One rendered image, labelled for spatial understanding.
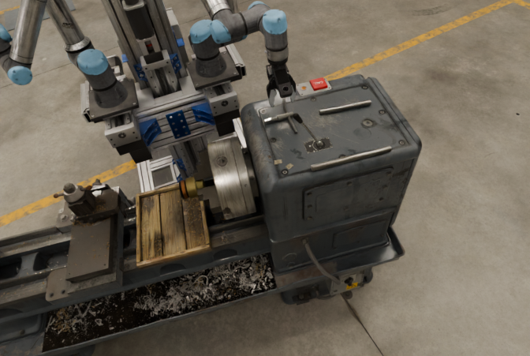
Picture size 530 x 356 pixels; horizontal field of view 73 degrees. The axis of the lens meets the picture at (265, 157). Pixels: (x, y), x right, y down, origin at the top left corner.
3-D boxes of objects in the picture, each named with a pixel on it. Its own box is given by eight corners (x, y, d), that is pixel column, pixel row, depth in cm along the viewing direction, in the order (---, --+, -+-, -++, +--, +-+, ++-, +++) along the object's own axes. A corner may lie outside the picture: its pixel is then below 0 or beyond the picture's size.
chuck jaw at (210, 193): (224, 181, 141) (229, 205, 133) (226, 189, 145) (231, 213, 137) (196, 188, 140) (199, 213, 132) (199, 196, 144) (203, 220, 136)
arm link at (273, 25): (278, 4, 116) (291, 16, 111) (281, 35, 124) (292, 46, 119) (256, 11, 114) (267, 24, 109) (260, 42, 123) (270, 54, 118)
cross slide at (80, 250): (116, 186, 167) (112, 181, 164) (113, 273, 140) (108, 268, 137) (80, 196, 166) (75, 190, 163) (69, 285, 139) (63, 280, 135)
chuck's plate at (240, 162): (242, 158, 167) (234, 121, 139) (259, 222, 152) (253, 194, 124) (235, 159, 166) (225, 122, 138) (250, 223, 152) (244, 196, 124)
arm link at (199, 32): (191, 48, 174) (184, 23, 164) (217, 40, 177) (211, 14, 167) (199, 61, 167) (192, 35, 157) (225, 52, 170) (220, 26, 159)
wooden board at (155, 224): (201, 182, 172) (199, 178, 169) (211, 251, 149) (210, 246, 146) (139, 198, 169) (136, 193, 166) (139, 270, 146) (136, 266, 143)
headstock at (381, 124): (361, 130, 183) (371, 67, 153) (407, 207, 153) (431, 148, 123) (248, 159, 179) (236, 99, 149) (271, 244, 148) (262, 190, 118)
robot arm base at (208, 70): (193, 64, 183) (188, 46, 176) (222, 55, 185) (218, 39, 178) (199, 80, 174) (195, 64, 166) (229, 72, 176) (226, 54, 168)
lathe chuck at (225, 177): (235, 159, 166) (225, 122, 138) (250, 224, 152) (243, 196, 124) (215, 164, 166) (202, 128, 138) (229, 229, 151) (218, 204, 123)
